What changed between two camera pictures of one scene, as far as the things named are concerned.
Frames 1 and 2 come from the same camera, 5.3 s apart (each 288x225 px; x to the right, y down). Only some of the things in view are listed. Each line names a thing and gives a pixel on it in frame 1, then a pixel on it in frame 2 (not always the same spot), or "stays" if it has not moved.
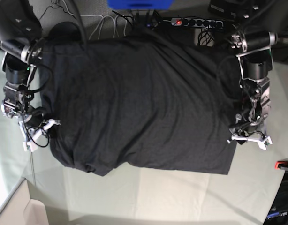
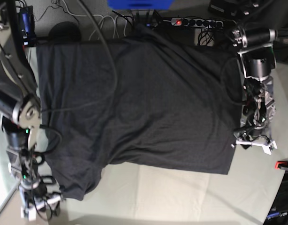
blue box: (140, 4) stays
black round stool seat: (65, 32) stays
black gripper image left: (37, 118) → (38, 195)
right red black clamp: (284, 165) stays
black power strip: (181, 21) stays
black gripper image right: (240, 129) → (247, 132)
